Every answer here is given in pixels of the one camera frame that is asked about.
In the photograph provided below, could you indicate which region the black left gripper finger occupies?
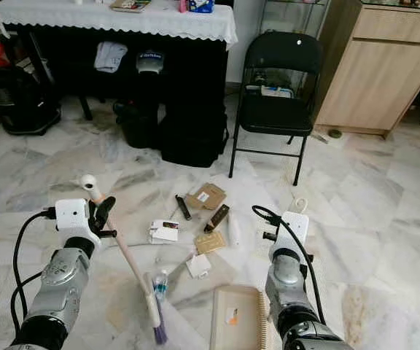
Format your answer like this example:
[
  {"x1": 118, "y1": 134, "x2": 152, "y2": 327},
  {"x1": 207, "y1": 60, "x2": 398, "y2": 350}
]
[{"x1": 90, "y1": 195, "x2": 117, "y2": 230}]

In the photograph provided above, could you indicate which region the wooden handled purple broom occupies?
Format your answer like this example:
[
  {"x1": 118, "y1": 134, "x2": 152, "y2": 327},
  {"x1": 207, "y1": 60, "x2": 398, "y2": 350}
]
[{"x1": 80, "y1": 174, "x2": 169, "y2": 346}]

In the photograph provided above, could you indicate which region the small clear plastic bottle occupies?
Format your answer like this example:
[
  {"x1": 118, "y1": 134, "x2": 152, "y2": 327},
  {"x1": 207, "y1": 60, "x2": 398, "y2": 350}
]
[{"x1": 152, "y1": 269, "x2": 170, "y2": 299}]

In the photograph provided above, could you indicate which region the beige long handled dustpan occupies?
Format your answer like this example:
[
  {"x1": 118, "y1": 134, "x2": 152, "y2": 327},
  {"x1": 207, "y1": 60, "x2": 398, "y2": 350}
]
[{"x1": 210, "y1": 195, "x2": 311, "y2": 350}]

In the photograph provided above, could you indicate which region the white plastic tube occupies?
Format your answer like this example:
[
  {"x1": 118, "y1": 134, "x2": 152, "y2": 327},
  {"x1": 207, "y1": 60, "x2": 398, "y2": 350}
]
[{"x1": 227, "y1": 213, "x2": 243, "y2": 249}]

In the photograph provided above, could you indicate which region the long dark brown box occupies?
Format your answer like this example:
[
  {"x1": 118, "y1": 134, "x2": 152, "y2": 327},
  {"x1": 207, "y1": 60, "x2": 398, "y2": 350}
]
[{"x1": 203, "y1": 204, "x2": 231, "y2": 235}]

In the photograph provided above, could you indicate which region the tan cardboard piece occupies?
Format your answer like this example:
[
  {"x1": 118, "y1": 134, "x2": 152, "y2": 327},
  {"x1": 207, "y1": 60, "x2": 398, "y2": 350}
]
[{"x1": 193, "y1": 230, "x2": 229, "y2": 256}]

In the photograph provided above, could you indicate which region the white card package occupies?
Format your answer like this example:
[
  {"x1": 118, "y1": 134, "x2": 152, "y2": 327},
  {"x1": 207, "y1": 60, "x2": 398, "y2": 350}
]
[{"x1": 149, "y1": 219, "x2": 181, "y2": 244}]

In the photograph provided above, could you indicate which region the brown cardboard box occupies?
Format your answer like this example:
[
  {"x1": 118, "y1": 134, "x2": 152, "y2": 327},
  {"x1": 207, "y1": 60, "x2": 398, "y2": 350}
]
[{"x1": 184, "y1": 182, "x2": 228, "y2": 212}]

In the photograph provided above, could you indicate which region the white paper piece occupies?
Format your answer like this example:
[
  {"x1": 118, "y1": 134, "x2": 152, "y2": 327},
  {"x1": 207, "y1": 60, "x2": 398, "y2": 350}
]
[{"x1": 185, "y1": 253, "x2": 213, "y2": 279}]

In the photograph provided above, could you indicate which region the short dark brown stick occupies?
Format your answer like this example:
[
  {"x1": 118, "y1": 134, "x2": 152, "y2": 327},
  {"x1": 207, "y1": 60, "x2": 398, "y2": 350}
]
[{"x1": 175, "y1": 194, "x2": 193, "y2": 222}]

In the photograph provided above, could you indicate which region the black plastic bucket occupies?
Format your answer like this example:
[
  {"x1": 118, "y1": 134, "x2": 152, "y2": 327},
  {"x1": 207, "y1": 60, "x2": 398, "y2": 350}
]
[{"x1": 113, "y1": 101, "x2": 161, "y2": 149}]

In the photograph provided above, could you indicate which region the black suitcase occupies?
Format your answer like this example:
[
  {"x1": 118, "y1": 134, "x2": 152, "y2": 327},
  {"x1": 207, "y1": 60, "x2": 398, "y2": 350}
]
[{"x1": 157, "y1": 102, "x2": 230, "y2": 168}]

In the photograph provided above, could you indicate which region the black bag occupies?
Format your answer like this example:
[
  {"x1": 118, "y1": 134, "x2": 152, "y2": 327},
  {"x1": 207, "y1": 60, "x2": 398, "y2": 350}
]
[{"x1": 0, "y1": 64, "x2": 62, "y2": 136}]

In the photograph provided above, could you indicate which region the white and blue pack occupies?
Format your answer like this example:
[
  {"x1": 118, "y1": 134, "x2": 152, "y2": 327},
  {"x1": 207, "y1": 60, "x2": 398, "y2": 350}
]
[{"x1": 260, "y1": 85, "x2": 295, "y2": 98}]

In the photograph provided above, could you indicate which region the white folded cloth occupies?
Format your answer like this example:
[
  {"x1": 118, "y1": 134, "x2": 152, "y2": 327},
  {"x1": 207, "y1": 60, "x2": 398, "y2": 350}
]
[{"x1": 95, "y1": 42, "x2": 129, "y2": 74}]

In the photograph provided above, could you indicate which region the blue and white cap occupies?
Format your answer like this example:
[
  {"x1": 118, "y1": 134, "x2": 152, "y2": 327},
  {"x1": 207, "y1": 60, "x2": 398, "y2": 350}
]
[{"x1": 136, "y1": 50, "x2": 165, "y2": 76}]

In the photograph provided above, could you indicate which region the black table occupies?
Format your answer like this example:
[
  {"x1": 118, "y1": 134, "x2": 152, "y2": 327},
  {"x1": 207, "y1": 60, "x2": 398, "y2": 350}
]
[{"x1": 2, "y1": 28, "x2": 229, "y2": 121}]

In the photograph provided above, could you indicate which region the white lace tablecloth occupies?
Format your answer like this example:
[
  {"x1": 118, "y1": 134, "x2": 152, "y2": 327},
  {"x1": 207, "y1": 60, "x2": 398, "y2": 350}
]
[{"x1": 0, "y1": 0, "x2": 238, "y2": 48}]

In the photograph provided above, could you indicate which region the light wood cabinet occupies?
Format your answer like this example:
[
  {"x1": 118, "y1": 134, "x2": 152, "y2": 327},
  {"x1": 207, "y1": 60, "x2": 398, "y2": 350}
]
[{"x1": 314, "y1": 0, "x2": 420, "y2": 139}]

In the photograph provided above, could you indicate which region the flat printed book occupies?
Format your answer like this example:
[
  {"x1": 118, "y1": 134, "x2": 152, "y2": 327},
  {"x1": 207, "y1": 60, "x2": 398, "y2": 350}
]
[{"x1": 110, "y1": 0, "x2": 152, "y2": 13}]

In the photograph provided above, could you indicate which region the glass shelf rack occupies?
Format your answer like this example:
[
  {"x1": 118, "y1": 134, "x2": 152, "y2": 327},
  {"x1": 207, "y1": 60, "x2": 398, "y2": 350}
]
[{"x1": 260, "y1": 0, "x2": 331, "y2": 37}]

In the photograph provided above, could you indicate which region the blue and white box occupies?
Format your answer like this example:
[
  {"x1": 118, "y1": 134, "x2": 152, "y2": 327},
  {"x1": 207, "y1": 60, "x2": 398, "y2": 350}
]
[{"x1": 188, "y1": 0, "x2": 214, "y2": 14}]

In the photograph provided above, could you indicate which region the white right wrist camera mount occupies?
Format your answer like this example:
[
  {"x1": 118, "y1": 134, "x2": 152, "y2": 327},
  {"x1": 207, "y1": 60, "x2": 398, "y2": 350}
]
[{"x1": 273, "y1": 211, "x2": 311, "y2": 263}]

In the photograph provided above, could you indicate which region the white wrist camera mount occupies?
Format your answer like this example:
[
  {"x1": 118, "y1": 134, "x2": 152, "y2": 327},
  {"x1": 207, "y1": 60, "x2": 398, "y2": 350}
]
[
  {"x1": 55, "y1": 198, "x2": 100, "y2": 249},
  {"x1": 273, "y1": 211, "x2": 311, "y2": 263}
]

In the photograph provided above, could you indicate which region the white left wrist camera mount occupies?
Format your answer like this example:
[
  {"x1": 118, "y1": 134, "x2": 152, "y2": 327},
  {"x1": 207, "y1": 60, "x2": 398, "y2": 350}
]
[{"x1": 55, "y1": 198, "x2": 100, "y2": 249}]

